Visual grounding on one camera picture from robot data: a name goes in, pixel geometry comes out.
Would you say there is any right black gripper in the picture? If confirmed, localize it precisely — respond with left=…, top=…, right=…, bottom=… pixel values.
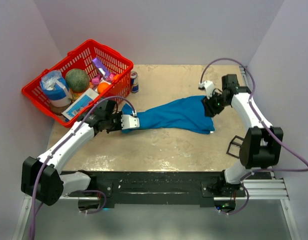
left=201, top=91, right=229, bottom=118

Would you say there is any blue garment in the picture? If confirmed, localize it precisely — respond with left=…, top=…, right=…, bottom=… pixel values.
left=121, top=95, right=215, bottom=135

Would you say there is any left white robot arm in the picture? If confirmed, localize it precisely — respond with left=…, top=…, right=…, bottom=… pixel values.
left=21, top=100, right=122, bottom=206

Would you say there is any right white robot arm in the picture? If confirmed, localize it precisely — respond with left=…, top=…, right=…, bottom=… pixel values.
left=198, top=74, right=283, bottom=197

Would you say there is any orange fruit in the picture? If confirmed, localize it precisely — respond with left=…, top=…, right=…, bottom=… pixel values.
left=97, top=82, right=110, bottom=94

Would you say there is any blue white flat box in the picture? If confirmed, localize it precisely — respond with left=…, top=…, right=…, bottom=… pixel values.
left=62, top=88, right=99, bottom=120

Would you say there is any blue red drink can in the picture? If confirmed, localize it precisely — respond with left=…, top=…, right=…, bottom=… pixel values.
left=130, top=71, right=139, bottom=93

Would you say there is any pink packet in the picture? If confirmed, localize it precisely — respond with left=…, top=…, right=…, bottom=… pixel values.
left=91, top=73, right=117, bottom=87

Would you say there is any purple box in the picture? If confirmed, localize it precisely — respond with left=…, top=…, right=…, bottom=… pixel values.
left=92, top=57, right=110, bottom=79

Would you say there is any green round melon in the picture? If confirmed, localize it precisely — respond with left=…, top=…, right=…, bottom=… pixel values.
left=65, top=68, right=90, bottom=93

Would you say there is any blue white wrapped package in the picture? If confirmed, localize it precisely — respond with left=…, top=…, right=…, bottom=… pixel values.
left=40, top=70, right=71, bottom=108

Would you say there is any red plastic basket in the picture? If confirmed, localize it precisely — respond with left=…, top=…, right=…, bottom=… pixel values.
left=22, top=39, right=133, bottom=128

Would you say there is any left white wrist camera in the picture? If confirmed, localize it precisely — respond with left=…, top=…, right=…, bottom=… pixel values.
left=121, top=114, right=140, bottom=130

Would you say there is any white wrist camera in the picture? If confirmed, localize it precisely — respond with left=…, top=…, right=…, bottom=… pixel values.
left=198, top=80, right=215, bottom=99
left=121, top=114, right=140, bottom=130

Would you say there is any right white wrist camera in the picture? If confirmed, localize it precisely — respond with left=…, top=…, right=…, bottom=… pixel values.
left=198, top=80, right=215, bottom=99

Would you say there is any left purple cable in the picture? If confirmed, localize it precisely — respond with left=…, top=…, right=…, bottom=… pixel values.
left=28, top=95, right=138, bottom=240

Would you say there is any purple cable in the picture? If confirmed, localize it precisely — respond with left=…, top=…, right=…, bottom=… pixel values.
left=198, top=57, right=308, bottom=216
left=28, top=95, right=138, bottom=240

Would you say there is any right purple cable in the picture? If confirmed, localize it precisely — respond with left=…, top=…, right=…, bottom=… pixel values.
left=198, top=57, right=308, bottom=216

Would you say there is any black square frame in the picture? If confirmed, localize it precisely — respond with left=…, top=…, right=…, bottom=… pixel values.
left=226, top=135, right=244, bottom=158

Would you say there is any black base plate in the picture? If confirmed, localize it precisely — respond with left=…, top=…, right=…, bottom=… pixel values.
left=61, top=171, right=247, bottom=209

